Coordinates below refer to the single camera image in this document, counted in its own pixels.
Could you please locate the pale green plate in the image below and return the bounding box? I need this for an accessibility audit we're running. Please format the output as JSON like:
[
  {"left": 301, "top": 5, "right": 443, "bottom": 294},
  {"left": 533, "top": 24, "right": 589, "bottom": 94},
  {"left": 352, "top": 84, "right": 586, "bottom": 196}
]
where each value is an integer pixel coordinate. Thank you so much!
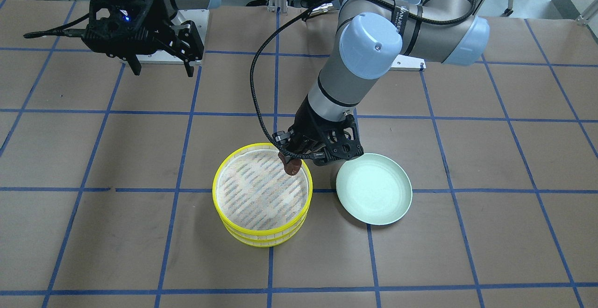
[{"left": 335, "top": 153, "right": 413, "bottom": 225}]

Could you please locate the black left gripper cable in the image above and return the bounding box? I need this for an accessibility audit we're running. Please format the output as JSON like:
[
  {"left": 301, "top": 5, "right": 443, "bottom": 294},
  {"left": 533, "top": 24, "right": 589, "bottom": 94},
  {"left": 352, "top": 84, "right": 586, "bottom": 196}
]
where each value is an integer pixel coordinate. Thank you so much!
[{"left": 250, "top": 0, "right": 472, "bottom": 159}]

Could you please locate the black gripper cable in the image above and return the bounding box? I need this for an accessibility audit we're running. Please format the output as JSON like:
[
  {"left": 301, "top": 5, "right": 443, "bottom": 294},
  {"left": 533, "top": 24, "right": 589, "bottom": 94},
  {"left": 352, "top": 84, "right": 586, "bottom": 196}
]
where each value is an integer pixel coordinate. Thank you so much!
[
  {"left": 250, "top": 0, "right": 472, "bottom": 159},
  {"left": 23, "top": 14, "right": 94, "bottom": 39}
]

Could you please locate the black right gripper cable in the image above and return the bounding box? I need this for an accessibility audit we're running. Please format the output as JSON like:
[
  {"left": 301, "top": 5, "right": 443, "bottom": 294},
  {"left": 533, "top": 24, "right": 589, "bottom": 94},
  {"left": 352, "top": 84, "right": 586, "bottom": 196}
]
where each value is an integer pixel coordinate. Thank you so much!
[{"left": 23, "top": 14, "right": 94, "bottom": 39}]

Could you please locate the dark red bun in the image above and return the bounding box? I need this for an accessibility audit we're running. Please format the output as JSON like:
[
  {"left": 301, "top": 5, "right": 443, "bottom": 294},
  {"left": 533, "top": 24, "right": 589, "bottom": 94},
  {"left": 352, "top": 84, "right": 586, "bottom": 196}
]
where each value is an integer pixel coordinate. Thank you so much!
[{"left": 278, "top": 152, "right": 303, "bottom": 176}]

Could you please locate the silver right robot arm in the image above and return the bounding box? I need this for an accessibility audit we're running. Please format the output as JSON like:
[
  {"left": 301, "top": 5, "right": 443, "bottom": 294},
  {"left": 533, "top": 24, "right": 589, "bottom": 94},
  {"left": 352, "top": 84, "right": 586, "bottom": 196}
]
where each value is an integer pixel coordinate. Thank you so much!
[{"left": 81, "top": 0, "right": 221, "bottom": 77}]

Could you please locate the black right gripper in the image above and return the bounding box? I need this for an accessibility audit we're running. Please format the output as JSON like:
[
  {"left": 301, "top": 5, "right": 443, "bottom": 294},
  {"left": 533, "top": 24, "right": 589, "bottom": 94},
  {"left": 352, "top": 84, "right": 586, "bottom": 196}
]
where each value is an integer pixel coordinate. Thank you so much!
[{"left": 82, "top": 0, "right": 204, "bottom": 78}]

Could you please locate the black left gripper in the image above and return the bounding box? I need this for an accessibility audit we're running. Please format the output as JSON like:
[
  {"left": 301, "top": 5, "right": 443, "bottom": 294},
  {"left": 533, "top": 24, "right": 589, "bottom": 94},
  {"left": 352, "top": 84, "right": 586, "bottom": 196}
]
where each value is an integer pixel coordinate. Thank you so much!
[{"left": 273, "top": 99, "right": 364, "bottom": 165}]

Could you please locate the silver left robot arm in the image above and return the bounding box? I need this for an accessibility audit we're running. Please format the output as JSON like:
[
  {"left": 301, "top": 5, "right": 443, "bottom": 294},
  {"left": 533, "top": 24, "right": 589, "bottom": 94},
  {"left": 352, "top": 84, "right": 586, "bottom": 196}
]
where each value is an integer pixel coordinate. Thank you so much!
[{"left": 273, "top": 0, "right": 490, "bottom": 175}]

